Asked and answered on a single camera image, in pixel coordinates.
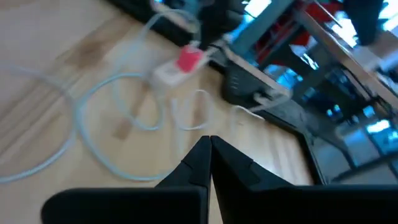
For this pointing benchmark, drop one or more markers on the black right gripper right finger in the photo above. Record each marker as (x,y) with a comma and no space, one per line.
(248,202)

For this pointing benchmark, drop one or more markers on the wide black power strip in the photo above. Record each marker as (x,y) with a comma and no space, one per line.
(242,85)

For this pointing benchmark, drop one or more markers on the red bin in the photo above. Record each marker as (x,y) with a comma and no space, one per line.
(280,34)

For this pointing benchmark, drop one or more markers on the pink USB charger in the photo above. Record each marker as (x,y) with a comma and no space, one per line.
(189,59)

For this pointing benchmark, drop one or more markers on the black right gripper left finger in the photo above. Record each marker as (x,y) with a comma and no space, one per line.
(186,202)

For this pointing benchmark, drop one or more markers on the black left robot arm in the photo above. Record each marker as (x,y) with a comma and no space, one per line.
(222,18)

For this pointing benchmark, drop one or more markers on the white power strip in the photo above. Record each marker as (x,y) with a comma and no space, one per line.
(169,74)

